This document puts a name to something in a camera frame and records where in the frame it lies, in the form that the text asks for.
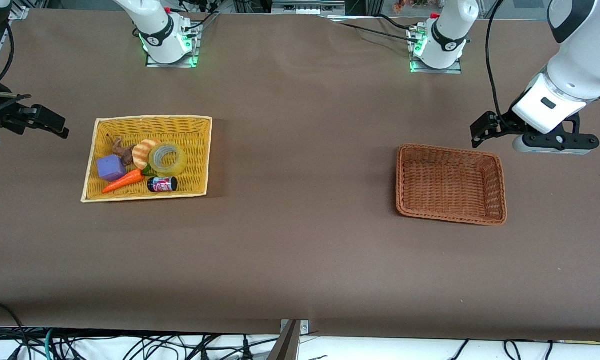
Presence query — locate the clear yellowish tape roll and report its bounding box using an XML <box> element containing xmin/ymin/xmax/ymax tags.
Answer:
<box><xmin>148</xmin><ymin>141</ymin><xmax>187</xmax><ymax>177</ymax></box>

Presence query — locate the brown wicker basket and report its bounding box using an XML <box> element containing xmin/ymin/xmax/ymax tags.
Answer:
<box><xmin>395</xmin><ymin>144</ymin><xmax>508</xmax><ymax>226</ymax></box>

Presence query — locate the purple foam cube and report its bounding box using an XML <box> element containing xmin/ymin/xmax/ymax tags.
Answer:
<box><xmin>96</xmin><ymin>154</ymin><xmax>128</xmax><ymax>182</ymax></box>

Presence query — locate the brown toy root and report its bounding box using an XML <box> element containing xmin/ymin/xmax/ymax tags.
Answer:
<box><xmin>106</xmin><ymin>134</ymin><xmax>136</xmax><ymax>167</ymax></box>

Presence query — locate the orange toy carrot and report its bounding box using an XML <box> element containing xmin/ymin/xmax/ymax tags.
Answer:
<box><xmin>102</xmin><ymin>162</ymin><xmax>156</xmax><ymax>194</ymax></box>

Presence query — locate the striped toy croissant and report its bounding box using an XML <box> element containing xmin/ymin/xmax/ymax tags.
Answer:
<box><xmin>132</xmin><ymin>139</ymin><xmax>163</xmax><ymax>171</ymax></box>

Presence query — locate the small dark can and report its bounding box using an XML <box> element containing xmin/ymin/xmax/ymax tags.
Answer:
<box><xmin>147</xmin><ymin>176</ymin><xmax>179</xmax><ymax>193</ymax></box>

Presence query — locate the yellow wicker basket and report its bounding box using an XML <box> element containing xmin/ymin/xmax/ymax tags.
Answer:
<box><xmin>81</xmin><ymin>115</ymin><xmax>213</xmax><ymax>203</ymax></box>

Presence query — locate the grey equipment box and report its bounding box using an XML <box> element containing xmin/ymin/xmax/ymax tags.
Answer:
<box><xmin>271</xmin><ymin>0</ymin><xmax>346</xmax><ymax>15</ymax></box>

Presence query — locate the grey diagonal beam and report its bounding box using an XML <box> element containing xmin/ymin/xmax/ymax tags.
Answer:
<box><xmin>267</xmin><ymin>320</ymin><xmax>302</xmax><ymax>360</ymax></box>

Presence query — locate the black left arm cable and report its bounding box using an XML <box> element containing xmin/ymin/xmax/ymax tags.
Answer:
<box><xmin>485</xmin><ymin>0</ymin><xmax>512</xmax><ymax>127</ymax></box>

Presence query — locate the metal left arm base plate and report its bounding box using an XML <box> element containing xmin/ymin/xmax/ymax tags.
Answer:
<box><xmin>409</xmin><ymin>25</ymin><xmax>463</xmax><ymax>75</ymax></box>

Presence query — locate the aluminium frame rail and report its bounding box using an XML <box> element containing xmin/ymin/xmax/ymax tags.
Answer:
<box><xmin>0</xmin><ymin>6</ymin><xmax>31</xmax><ymax>76</ymax></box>

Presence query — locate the black cable on table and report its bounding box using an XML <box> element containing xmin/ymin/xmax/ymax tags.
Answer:
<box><xmin>330</xmin><ymin>14</ymin><xmax>422</xmax><ymax>42</ymax></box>

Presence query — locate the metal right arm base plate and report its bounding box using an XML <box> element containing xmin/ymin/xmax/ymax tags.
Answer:
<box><xmin>145</xmin><ymin>22</ymin><xmax>201</xmax><ymax>68</ymax></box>

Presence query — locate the black looped floor cable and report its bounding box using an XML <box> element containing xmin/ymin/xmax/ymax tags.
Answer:
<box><xmin>0</xmin><ymin>301</ymin><xmax>28</xmax><ymax>360</ymax></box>

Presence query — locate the black cable bundle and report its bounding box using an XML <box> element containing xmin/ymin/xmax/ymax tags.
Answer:
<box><xmin>10</xmin><ymin>327</ymin><xmax>281</xmax><ymax>360</ymax></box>

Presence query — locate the metal table edge bracket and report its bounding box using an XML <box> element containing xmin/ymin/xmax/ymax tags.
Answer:
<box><xmin>280</xmin><ymin>319</ymin><xmax>310</xmax><ymax>335</ymax></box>

